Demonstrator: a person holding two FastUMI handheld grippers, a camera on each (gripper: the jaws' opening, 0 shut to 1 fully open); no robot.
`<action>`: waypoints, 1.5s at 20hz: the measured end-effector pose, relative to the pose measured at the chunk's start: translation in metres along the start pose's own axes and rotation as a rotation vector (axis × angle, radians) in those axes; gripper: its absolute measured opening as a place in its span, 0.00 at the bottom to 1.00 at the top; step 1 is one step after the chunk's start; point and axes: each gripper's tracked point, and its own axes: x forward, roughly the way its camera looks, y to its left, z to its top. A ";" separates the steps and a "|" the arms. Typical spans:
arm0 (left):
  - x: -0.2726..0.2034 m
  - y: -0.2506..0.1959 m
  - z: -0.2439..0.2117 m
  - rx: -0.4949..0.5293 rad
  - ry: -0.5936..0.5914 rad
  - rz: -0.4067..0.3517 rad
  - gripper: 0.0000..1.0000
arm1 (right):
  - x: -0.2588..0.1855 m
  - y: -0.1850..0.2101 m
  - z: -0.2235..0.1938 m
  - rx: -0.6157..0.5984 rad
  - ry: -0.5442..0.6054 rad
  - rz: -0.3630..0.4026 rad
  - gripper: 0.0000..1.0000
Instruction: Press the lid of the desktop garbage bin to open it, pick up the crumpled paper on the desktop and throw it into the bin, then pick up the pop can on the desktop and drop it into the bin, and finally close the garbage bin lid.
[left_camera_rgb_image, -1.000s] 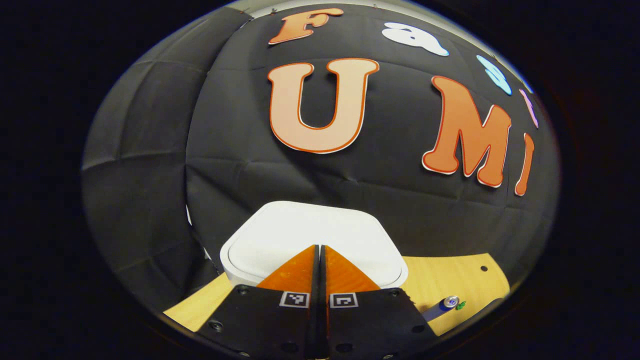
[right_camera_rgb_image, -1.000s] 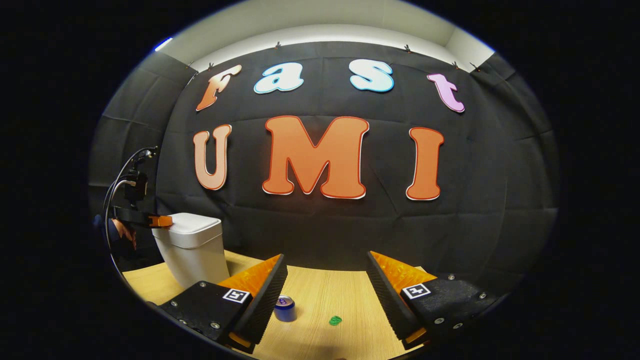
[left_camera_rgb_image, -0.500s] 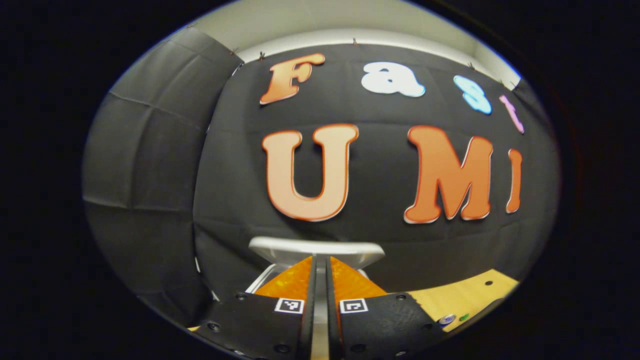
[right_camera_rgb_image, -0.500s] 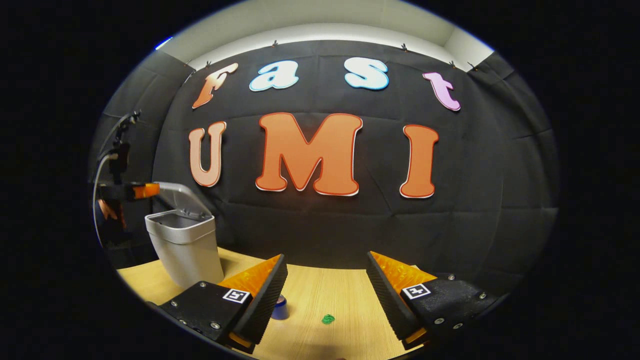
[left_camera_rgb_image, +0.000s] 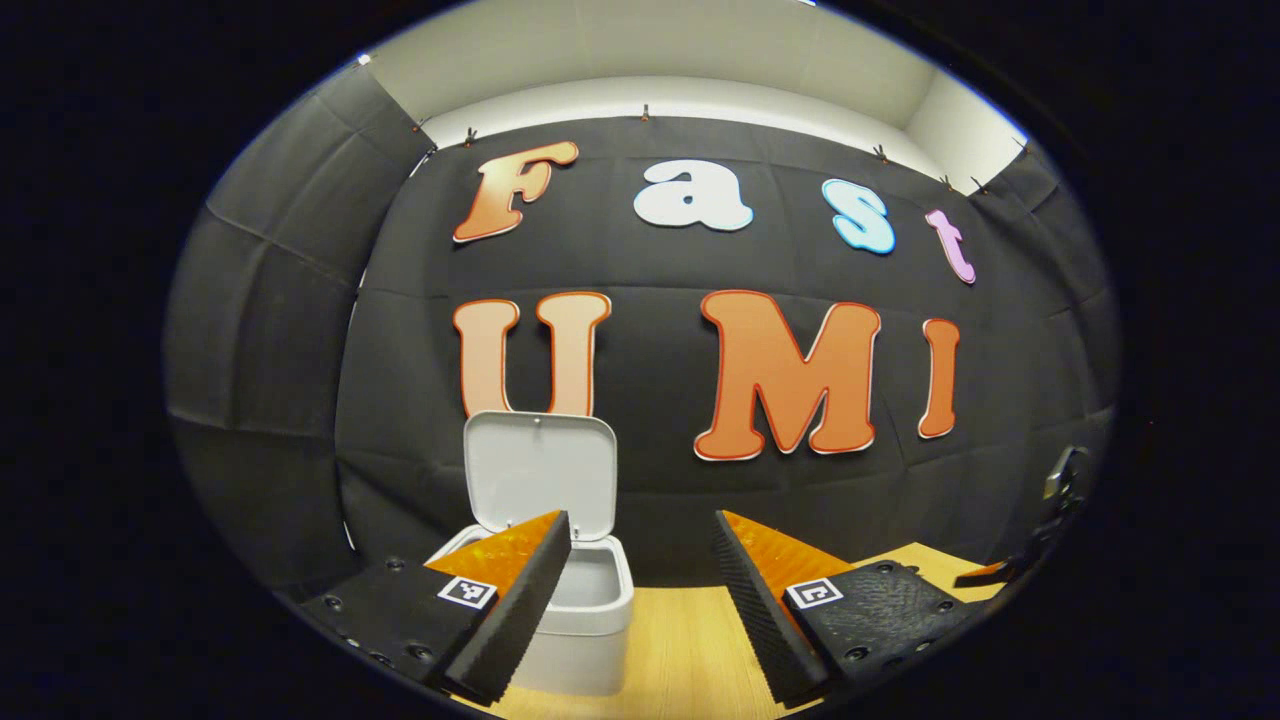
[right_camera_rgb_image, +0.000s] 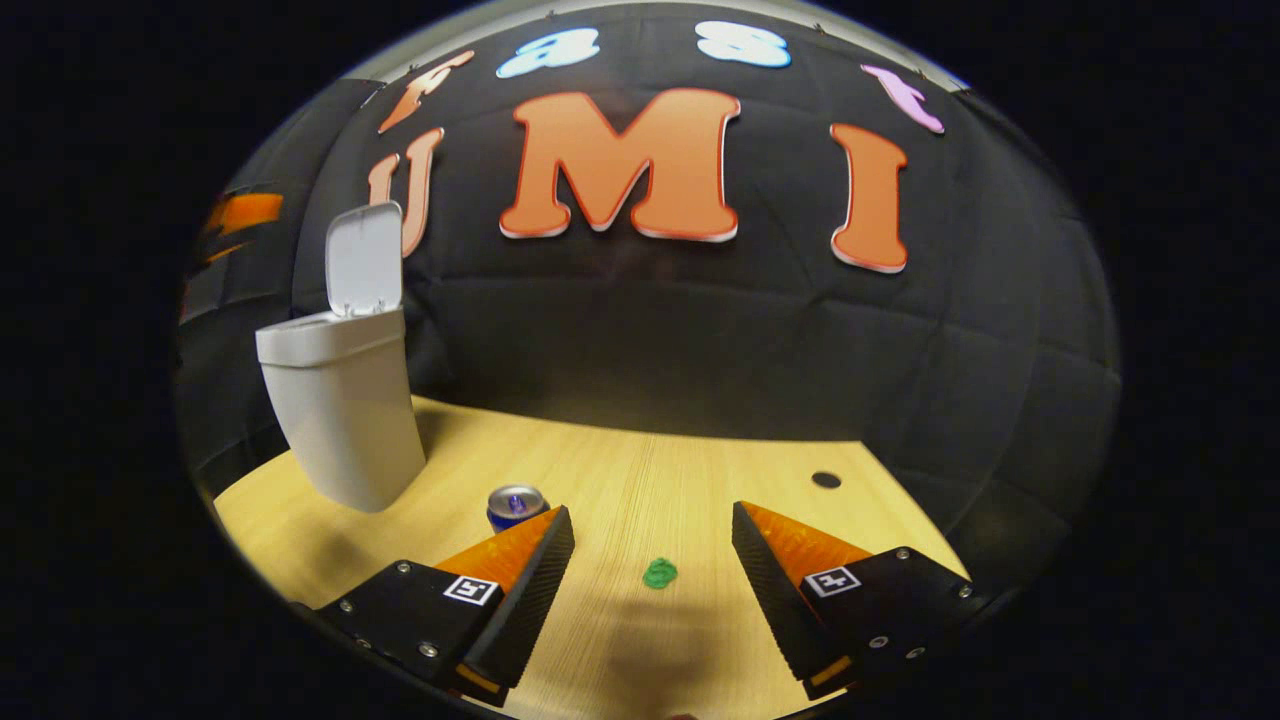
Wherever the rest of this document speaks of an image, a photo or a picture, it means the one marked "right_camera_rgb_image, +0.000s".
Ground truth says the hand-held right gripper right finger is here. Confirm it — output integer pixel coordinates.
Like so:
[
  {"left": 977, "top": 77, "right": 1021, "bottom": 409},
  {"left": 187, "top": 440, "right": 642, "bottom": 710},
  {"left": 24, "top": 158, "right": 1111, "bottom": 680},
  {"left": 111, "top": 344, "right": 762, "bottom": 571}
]
[{"left": 731, "top": 499, "right": 993, "bottom": 702}]

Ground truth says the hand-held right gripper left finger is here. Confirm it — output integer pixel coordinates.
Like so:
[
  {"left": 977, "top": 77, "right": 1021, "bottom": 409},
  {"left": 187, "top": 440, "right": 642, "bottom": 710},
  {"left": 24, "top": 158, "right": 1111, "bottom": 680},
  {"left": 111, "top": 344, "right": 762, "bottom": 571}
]
[{"left": 313, "top": 504, "right": 577, "bottom": 708}]

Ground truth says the blue pop can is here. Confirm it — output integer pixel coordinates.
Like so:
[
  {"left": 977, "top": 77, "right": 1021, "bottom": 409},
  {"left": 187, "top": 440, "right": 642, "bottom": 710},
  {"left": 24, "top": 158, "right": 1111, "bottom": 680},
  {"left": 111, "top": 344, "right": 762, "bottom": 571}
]
[{"left": 487, "top": 485, "right": 551, "bottom": 533}]

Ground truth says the white desktop garbage bin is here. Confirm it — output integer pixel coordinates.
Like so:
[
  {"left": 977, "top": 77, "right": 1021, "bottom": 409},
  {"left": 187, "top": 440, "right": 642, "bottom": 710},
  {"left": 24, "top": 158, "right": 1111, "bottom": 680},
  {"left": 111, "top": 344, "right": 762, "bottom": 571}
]
[{"left": 255, "top": 200, "right": 429, "bottom": 514}]

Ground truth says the wooden desktop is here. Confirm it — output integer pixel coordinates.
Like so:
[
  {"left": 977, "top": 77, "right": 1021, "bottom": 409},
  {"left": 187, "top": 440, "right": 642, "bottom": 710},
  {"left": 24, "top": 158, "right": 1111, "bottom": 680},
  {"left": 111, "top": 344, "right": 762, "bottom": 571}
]
[{"left": 213, "top": 395, "right": 971, "bottom": 720}]

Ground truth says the black backdrop cloth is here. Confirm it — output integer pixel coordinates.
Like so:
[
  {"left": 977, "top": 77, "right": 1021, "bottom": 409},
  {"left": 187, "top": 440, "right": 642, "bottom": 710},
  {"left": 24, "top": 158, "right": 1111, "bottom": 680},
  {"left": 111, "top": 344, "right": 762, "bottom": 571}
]
[{"left": 175, "top": 0, "right": 1123, "bottom": 601}]

